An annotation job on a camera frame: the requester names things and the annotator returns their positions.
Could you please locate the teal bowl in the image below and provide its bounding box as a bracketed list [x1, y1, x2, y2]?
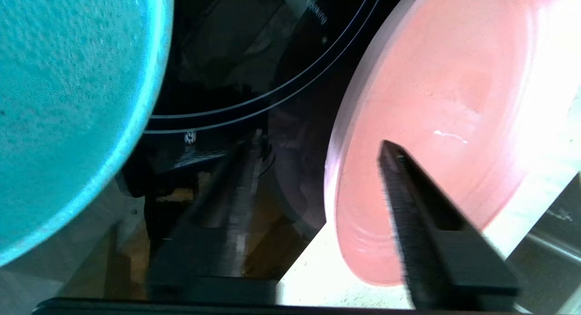
[0, 0, 174, 266]

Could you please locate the black glass cooktop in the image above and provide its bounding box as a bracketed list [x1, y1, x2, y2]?
[116, 0, 411, 279]

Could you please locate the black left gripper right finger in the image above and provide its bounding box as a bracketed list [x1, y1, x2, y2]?
[378, 140, 520, 311]

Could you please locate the pink plate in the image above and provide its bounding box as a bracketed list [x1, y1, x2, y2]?
[324, 0, 581, 287]

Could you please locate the stainless steel sink basin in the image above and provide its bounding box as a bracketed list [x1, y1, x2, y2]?
[506, 172, 581, 315]

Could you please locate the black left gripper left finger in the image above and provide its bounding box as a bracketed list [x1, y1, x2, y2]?
[149, 129, 278, 303]

